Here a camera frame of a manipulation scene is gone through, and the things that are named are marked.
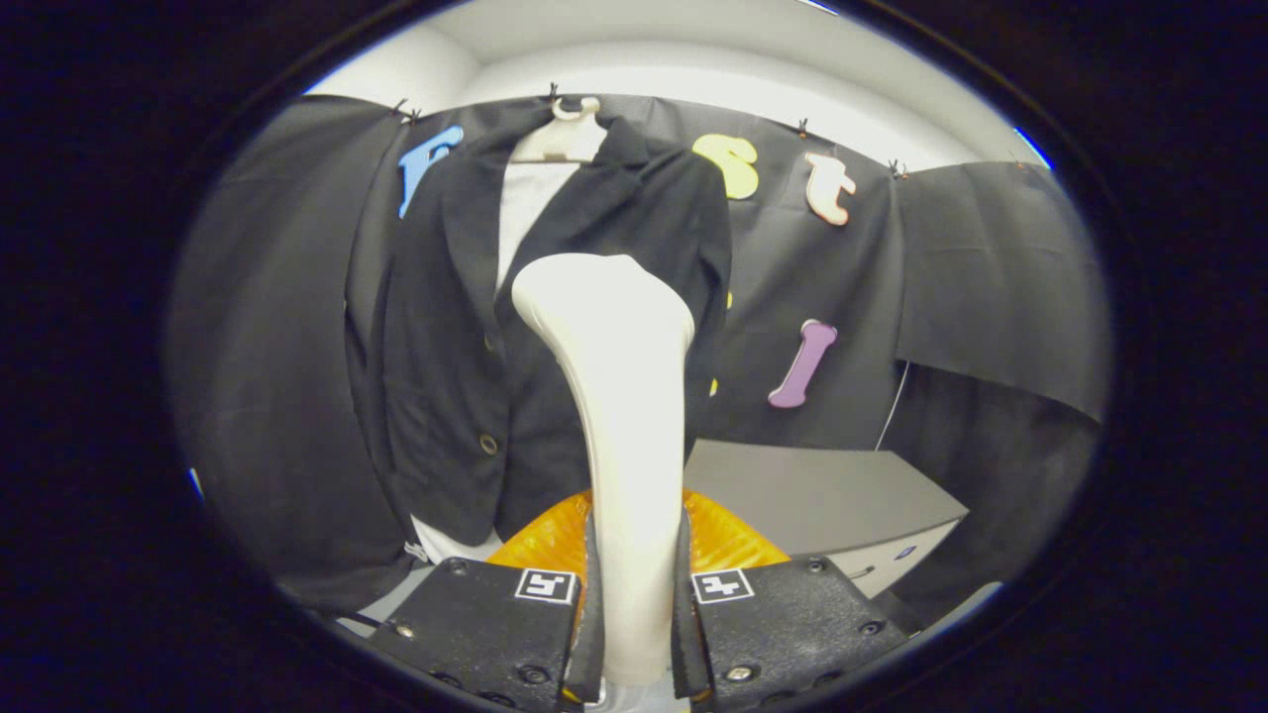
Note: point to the grey and beige cabinet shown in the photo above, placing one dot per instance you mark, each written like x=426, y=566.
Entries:
x=812, y=495

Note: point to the black suit jacket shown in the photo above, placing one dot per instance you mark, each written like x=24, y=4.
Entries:
x=446, y=347

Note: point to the black backdrop cloth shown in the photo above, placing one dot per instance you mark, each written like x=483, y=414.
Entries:
x=991, y=277

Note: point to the row of black cloth clips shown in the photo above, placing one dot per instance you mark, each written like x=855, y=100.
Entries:
x=553, y=92

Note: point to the small white cloth tie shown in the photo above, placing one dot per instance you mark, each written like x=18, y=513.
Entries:
x=417, y=552

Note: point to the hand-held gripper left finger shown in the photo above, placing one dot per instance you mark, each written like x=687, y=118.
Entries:
x=584, y=654

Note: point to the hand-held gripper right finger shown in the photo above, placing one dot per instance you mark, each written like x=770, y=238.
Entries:
x=686, y=644

